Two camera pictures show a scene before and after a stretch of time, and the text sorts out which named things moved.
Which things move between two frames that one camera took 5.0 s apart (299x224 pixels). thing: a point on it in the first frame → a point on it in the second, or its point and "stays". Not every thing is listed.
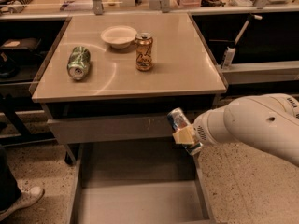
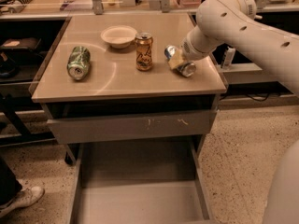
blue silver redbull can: [178, 120] → [187, 69]
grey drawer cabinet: [108, 85] stays
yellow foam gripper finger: [185, 135] → [177, 59]
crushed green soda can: [78, 63] stays
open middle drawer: [138, 183] stays
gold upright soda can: [144, 44] stays
